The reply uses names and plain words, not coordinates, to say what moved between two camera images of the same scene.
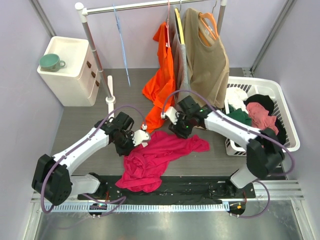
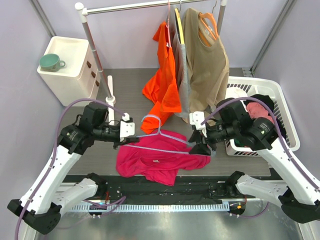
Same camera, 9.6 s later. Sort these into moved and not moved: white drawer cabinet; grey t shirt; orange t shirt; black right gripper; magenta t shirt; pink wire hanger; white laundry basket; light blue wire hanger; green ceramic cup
Moved: black right gripper; light blue wire hanger; magenta t shirt
Not moved: white laundry basket; pink wire hanger; green ceramic cup; grey t shirt; white drawer cabinet; orange t shirt
